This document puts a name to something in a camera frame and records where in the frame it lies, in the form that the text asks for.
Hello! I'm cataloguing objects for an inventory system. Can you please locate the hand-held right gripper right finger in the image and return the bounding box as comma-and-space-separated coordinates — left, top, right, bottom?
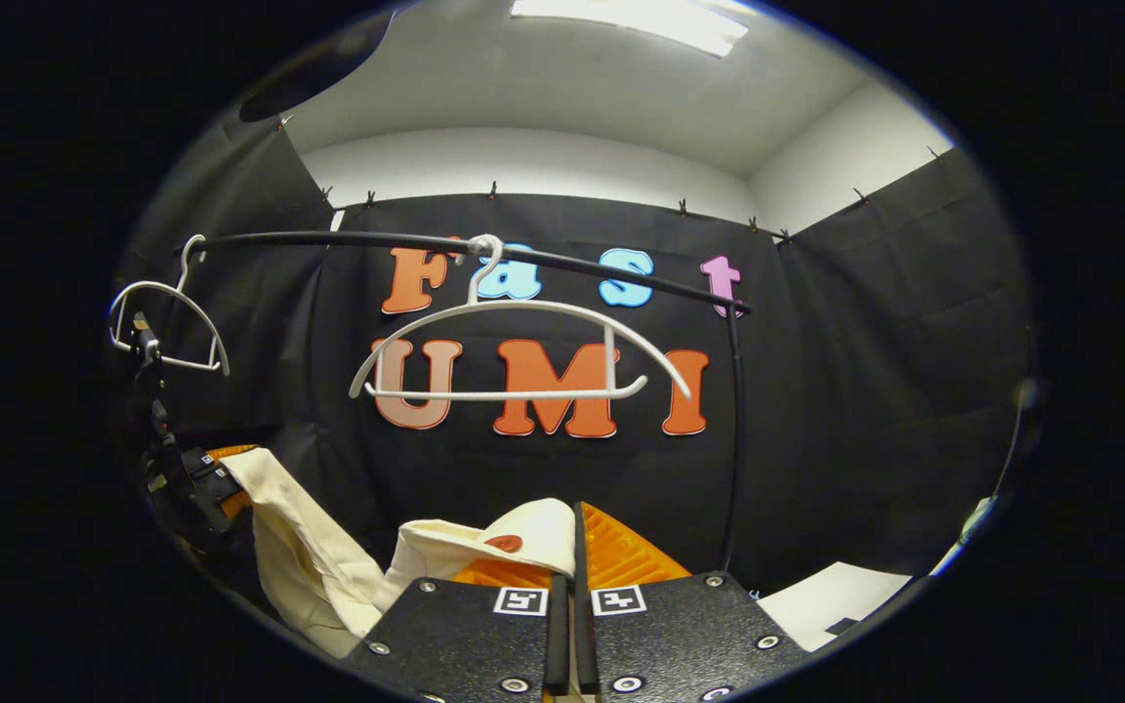
572, 501, 810, 703

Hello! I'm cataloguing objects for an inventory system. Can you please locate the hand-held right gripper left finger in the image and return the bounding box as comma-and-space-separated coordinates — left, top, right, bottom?
341, 557, 570, 703

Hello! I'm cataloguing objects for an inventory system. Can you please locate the cream collared shirt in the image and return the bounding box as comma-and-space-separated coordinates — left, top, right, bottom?
221, 447, 578, 660

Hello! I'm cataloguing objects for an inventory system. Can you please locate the white plastic hanger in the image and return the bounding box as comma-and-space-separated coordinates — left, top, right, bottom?
348, 234, 692, 403
108, 234, 231, 377

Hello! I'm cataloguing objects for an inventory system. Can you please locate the white paper sheet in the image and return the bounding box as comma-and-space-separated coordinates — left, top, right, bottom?
756, 561, 915, 653

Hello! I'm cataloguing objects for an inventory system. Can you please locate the black backdrop cloth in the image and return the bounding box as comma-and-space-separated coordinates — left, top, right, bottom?
113, 117, 1037, 611

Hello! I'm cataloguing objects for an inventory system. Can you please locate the row of black clips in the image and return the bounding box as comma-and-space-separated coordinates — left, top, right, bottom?
279, 115, 944, 245

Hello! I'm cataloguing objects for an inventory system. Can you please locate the ceiling light panel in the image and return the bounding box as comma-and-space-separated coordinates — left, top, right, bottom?
509, 0, 751, 58

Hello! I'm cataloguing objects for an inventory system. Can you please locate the black clothes rack rail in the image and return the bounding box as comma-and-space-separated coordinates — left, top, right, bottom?
193, 229, 752, 577

